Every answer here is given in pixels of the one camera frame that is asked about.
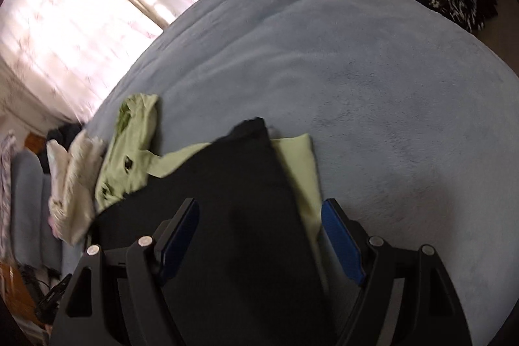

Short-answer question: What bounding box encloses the floral folded quilt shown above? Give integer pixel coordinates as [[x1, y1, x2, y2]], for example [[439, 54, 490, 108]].
[[0, 131, 17, 249]]

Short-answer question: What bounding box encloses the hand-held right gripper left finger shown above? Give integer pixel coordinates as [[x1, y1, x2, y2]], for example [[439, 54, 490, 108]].
[[51, 198, 201, 346]]

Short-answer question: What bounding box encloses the green and black hooded jacket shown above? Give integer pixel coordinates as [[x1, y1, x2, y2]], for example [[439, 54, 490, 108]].
[[94, 92, 337, 346]]

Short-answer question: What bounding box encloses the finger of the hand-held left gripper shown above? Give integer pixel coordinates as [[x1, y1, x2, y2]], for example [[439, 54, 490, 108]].
[[34, 275, 74, 326]]

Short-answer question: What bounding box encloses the cream folded puffer jacket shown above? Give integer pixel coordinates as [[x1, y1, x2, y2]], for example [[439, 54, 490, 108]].
[[45, 131, 108, 245]]

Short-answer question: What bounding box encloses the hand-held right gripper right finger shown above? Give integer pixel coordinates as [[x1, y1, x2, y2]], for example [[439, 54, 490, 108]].
[[320, 198, 473, 346]]

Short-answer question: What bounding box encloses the black clothing heap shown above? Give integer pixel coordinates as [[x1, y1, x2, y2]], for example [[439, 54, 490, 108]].
[[41, 122, 84, 172]]

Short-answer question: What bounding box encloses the white floral curtain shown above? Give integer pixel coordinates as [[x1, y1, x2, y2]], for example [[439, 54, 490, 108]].
[[0, 0, 309, 124]]

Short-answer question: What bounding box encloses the blue-grey bed blanket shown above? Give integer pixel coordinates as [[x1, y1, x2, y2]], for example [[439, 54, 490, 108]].
[[61, 0, 519, 346]]

